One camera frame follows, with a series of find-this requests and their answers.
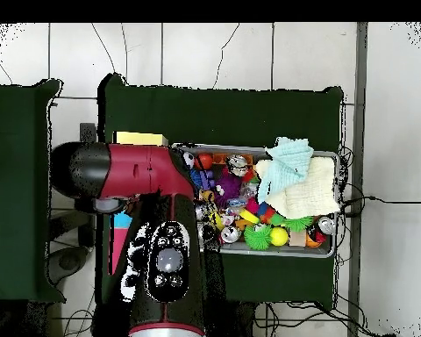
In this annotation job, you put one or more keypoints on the mint waffle cloth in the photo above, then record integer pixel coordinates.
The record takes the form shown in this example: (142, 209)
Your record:
(287, 161)

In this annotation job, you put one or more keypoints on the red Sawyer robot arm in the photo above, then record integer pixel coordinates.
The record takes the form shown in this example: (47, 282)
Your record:
(137, 168)

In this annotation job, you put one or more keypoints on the wooden box with three holes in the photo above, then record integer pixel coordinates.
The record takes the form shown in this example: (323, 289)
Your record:
(140, 138)

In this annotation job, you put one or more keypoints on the clear mesh bin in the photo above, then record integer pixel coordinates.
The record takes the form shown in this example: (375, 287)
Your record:
(301, 251)

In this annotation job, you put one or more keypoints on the purple spiky ball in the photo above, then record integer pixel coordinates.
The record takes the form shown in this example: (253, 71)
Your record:
(228, 186)

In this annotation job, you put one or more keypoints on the orange ball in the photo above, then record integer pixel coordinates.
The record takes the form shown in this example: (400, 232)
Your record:
(206, 161)

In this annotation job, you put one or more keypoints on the small soccer ball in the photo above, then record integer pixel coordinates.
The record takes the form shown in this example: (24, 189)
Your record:
(188, 158)

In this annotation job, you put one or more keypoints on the crushed silver can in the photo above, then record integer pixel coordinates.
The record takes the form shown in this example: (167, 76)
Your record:
(238, 163)

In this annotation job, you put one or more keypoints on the green spiky ball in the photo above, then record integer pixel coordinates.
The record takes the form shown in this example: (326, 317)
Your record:
(258, 238)

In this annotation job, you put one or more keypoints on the dark green table cloth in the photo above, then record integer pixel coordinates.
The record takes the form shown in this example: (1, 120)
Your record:
(214, 116)

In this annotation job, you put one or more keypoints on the yellow ball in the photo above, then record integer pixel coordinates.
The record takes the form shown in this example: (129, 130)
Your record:
(279, 236)

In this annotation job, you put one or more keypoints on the cream waffle cloth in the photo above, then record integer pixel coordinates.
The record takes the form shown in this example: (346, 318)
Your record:
(308, 196)

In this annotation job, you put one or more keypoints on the beige wooden block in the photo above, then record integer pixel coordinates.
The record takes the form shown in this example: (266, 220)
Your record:
(297, 239)

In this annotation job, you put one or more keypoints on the green covered side table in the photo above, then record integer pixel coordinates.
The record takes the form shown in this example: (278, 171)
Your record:
(17, 193)

